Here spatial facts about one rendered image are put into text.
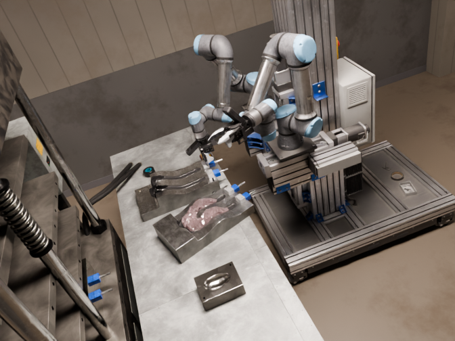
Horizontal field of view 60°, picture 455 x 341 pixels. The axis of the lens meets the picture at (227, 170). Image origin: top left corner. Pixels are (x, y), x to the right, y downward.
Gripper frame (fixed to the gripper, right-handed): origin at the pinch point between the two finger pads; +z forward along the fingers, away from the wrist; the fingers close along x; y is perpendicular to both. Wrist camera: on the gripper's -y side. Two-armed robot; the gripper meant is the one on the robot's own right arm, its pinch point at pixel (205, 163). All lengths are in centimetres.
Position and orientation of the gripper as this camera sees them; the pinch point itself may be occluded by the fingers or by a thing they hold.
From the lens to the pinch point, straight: 251.3
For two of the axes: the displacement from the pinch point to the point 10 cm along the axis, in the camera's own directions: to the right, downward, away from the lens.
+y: 9.2, -3.7, 1.3
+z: 2.2, 7.7, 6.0
